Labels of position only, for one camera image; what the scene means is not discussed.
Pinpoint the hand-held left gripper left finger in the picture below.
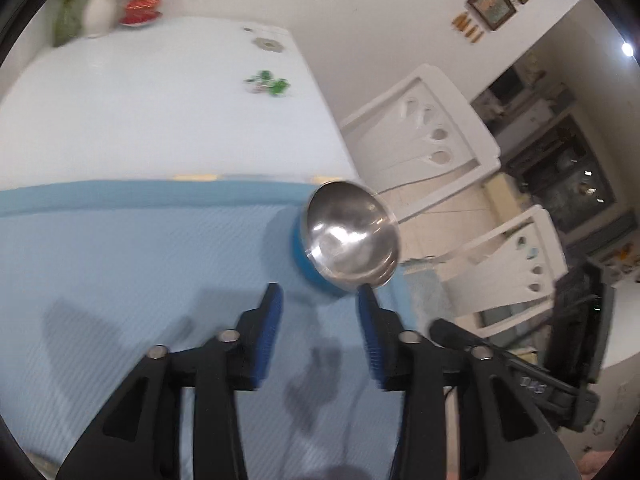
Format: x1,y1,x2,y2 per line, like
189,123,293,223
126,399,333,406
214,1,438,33
55,282,285,480

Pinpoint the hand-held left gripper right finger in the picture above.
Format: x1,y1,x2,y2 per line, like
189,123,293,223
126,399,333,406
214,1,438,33
356,285,582,480

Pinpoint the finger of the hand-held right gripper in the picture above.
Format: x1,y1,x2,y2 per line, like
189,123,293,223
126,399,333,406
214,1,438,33
429,317,506,367

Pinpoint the steel bowl blue exterior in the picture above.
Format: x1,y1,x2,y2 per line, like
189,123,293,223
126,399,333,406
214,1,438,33
290,180,401,301

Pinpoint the white wooden chair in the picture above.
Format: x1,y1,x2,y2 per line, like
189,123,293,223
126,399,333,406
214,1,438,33
340,63,502,223
400,205,568,347

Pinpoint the dark glass cabinet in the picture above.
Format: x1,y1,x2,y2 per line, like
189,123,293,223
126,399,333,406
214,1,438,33
502,112,619,235

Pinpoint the light blue table mat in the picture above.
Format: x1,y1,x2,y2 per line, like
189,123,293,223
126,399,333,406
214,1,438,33
0,177,422,480

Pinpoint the red rimmed saucer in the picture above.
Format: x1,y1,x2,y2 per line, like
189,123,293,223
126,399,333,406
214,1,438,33
119,10,164,29

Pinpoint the white ceramic vase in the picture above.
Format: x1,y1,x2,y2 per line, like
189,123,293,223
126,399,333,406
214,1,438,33
82,0,123,39

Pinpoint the green glass vase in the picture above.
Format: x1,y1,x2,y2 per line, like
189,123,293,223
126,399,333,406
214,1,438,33
52,0,87,49

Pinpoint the orange wall ornament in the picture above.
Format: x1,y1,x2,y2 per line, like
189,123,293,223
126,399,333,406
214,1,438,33
452,11,485,44

